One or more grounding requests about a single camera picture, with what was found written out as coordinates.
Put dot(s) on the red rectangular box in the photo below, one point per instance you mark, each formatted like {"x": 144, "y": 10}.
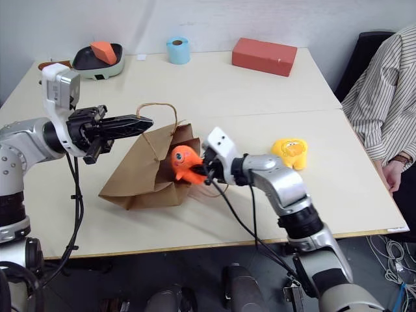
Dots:
{"x": 263, "y": 57}

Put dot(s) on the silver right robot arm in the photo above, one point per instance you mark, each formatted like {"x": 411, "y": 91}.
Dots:
{"x": 286, "y": 185}

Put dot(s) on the yellow plush toy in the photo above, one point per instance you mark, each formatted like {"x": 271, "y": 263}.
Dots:
{"x": 291, "y": 152}

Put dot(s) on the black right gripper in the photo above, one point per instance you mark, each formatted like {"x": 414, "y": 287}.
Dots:
{"x": 213, "y": 165}

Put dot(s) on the brown wrist watch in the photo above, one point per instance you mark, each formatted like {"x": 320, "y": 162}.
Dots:
{"x": 402, "y": 158}

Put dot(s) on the small white paper tag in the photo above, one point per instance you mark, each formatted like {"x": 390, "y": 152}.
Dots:
{"x": 141, "y": 57}

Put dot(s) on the black chair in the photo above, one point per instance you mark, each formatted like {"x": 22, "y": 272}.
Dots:
{"x": 364, "y": 61}

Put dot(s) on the orange wedge block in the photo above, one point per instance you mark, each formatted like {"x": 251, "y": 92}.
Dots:
{"x": 104, "y": 52}

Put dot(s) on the dark rounded shape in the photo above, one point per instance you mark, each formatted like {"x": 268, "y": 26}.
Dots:
{"x": 243, "y": 289}
{"x": 172, "y": 299}

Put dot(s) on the light blue paper roll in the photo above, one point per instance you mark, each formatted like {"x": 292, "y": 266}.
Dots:
{"x": 178, "y": 52}

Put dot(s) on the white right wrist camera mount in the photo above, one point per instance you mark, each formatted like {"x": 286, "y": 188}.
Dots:
{"x": 224, "y": 146}

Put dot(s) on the person in striped shirt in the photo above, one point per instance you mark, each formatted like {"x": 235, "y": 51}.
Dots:
{"x": 380, "y": 97}

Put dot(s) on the orange octopus plush toy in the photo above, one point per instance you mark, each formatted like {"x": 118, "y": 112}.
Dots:
{"x": 183, "y": 161}

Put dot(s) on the green and black bowl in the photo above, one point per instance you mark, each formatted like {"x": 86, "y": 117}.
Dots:
{"x": 97, "y": 66}

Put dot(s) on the brown paper bag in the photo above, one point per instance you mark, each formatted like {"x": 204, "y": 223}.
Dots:
{"x": 139, "y": 175}

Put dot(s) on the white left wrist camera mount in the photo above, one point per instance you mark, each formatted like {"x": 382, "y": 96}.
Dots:
{"x": 53, "y": 84}

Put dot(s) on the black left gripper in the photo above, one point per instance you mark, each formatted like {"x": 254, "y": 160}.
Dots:
{"x": 79, "y": 128}

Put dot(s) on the person's bare hand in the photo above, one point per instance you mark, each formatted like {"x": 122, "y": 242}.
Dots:
{"x": 395, "y": 175}

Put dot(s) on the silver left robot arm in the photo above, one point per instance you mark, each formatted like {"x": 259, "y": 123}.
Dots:
{"x": 14, "y": 152}

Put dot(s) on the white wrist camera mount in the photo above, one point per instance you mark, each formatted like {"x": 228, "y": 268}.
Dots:
{"x": 53, "y": 84}
{"x": 224, "y": 146}

